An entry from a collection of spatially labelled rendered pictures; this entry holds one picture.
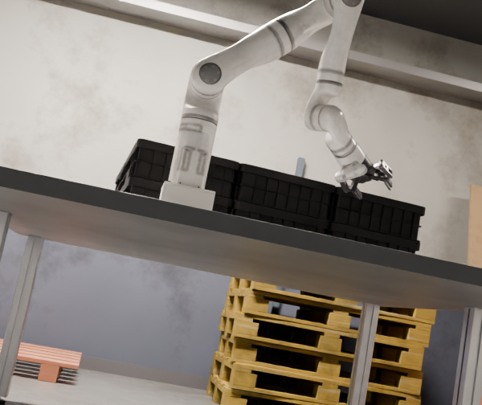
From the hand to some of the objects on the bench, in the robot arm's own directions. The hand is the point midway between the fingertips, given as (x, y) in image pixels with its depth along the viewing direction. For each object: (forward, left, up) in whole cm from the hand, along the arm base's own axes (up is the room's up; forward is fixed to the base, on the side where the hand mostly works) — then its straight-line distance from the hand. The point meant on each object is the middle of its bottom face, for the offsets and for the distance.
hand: (374, 191), depth 201 cm
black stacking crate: (+28, -7, -22) cm, 36 cm away
